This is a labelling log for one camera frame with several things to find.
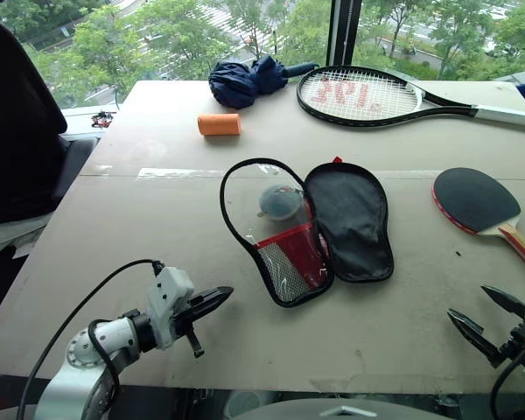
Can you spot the grey ball in case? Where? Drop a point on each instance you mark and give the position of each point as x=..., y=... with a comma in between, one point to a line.
x=277, y=203

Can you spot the black clear paddle case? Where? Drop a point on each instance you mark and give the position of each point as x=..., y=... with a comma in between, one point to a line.
x=350, y=223

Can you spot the black red table tennis paddle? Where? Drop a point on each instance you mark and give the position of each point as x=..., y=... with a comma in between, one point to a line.
x=474, y=197

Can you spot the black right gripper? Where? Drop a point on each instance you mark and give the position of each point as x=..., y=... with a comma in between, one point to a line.
x=518, y=343

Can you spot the black white tennis racket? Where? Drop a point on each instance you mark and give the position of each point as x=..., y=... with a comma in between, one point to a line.
x=499, y=114

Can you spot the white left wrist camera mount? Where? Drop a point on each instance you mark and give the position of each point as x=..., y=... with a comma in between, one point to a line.
x=168, y=297

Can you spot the navy folded umbrella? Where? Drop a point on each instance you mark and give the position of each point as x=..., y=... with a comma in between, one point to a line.
x=240, y=85

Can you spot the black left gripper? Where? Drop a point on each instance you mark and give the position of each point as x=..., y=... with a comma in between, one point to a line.
x=184, y=319

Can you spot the black window frame post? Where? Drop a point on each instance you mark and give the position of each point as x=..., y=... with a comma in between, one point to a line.
x=343, y=30

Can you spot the orange foam cylinder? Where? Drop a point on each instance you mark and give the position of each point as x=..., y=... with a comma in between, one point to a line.
x=219, y=125

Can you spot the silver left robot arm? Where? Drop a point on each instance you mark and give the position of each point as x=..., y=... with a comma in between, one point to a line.
x=83, y=350

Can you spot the black office chair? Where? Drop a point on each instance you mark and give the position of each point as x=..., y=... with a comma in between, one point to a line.
x=13, y=131

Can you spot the small red black gadget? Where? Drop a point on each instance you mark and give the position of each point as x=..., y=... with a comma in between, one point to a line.
x=101, y=119

